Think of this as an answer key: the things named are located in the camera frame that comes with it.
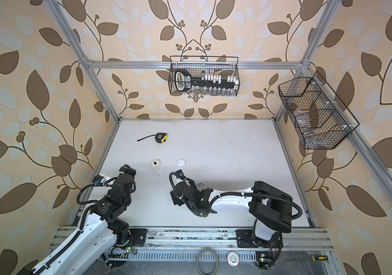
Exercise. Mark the white round disc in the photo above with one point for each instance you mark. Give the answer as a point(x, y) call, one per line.
point(233, 259)

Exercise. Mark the grey tape roll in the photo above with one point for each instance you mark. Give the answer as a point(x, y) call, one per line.
point(204, 256)

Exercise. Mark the black wire basket back wall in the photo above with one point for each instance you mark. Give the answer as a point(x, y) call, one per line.
point(225, 65)

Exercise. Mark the black yellow tape measure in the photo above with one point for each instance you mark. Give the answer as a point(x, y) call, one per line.
point(159, 137)

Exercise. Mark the black yellow screwdriver right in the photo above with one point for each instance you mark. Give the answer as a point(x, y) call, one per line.
point(319, 258)

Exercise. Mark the black wire basket right wall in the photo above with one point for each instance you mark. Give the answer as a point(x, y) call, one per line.
point(322, 121)

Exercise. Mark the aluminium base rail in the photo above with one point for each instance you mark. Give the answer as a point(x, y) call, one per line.
point(187, 238)

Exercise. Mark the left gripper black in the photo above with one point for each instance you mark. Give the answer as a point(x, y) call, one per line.
point(129, 171)

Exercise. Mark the white round earbud case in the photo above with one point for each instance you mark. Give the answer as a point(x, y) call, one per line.
point(181, 162)

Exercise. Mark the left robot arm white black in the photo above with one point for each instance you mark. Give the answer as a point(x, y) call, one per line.
point(100, 229)

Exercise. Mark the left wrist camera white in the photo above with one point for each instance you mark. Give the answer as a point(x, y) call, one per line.
point(100, 180)

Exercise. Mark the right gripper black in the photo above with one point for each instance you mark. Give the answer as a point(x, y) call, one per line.
point(176, 199)

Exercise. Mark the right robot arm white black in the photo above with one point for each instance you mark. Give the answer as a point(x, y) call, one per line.
point(273, 209)

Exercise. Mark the black wire basket wall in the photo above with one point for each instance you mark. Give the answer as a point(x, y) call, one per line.
point(322, 121)
point(225, 65)

